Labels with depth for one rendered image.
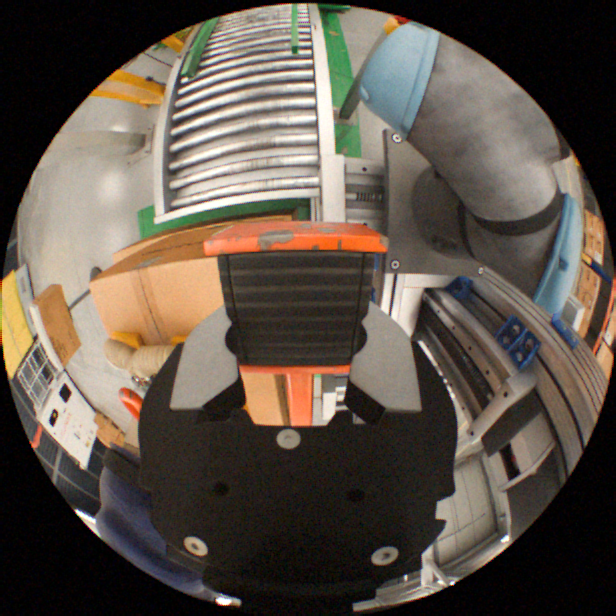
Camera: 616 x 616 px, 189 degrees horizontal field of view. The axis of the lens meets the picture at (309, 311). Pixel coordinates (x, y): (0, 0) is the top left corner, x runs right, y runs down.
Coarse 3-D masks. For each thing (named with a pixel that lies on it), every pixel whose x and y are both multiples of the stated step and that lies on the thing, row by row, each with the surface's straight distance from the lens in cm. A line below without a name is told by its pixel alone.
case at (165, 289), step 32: (128, 256) 60; (160, 256) 39; (192, 256) 31; (96, 288) 49; (128, 288) 40; (160, 288) 34; (192, 288) 31; (128, 320) 44; (160, 320) 38; (192, 320) 34; (256, 384) 39; (256, 416) 49; (288, 416) 64
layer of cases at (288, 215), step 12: (240, 216) 107; (252, 216) 92; (264, 216) 82; (276, 216) 78; (288, 216) 78; (180, 228) 122; (192, 228) 92; (144, 240) 123; (156, 240) 102; (120, 252) 123; (132, 252) 115
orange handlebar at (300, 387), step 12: (288, 384) 16; (300, 384) 16; (312, 384) 17; (120, 396) 36; (132, 396) 34; (288, 396) 18; (300, 396) 18; (312, 396) 18; (132, 408) 38; (300, 408) 19; (312, 408) 20; (300, 420) 21; (312, 420) 22
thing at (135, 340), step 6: (114, 336) 49; (120, 336) 47; (126, 336) 45; (132, 336) 44; (138, 336) 43; (126, 342) 46; (132, 342) 44; (138, 342) 43; (138, 348) 44; (132, 378) 50; (138, 384) 49
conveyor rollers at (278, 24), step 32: (224, 32) 149; (256, 32) 139; (288, 32) 130; (224, 64) 114; (256, 64) 106; (288, 64) 103; (192, 96) 107; (224, 96) 98; (256, 96) 95; (192, 128) 98; (224, 128) 89; (256, 128) 86; (192, 160) 91; (256, 160) 80; (288, 160) 78; (224, 192) 82; (256, 192) 81
